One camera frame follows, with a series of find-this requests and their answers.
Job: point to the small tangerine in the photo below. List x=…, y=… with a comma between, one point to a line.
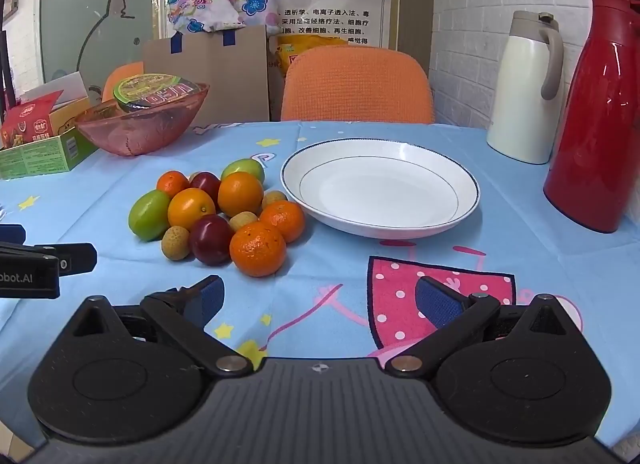
x=171, y=183

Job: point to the dark red plum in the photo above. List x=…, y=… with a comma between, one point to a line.
x=210, y=239
x=207, y=182

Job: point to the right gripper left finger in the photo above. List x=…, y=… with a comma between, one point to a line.
x=179, y=317

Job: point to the floral cloth bundle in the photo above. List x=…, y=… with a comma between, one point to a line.
x=210, y=16

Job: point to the red thermos jug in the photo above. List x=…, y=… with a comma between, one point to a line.
x=595, y=164

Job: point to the framed chinese poster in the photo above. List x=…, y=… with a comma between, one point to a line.
x=360, y=22

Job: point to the orange chair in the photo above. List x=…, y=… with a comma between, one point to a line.
x=351, y=83
x=121, y=73

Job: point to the large orange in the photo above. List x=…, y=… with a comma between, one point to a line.
x=188, y=206
x=240, y=192

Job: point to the yellow snack bag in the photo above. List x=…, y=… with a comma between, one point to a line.
x=290, y=46

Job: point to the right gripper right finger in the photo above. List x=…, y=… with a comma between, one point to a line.
x=459, y=320

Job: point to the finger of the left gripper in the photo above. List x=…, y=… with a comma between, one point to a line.
x=12, y=234
x=73, y=258

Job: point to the green cardboard box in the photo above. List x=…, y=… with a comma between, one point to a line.
x=61, y=153

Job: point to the pink glass bowl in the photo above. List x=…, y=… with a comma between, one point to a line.
x=139, y=132

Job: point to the instant noodle cup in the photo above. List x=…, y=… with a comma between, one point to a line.
x=149, y=90

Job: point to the brown longan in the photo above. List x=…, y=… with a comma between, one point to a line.
x=241, y=220
x=272, y=197
x=175, y=243

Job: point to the white thermos jug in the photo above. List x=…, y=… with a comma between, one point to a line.
x=529, y=90

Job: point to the brown cardboard box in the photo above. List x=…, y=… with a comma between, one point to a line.
x=232, y=63

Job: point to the white porcelain plate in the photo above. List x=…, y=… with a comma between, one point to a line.
x=380, y=189

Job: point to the red snack packet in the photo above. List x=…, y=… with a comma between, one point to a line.
x=30, y=121

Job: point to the green jujube fruit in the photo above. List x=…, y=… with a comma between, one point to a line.
x=247, y=165
x=147, y=219

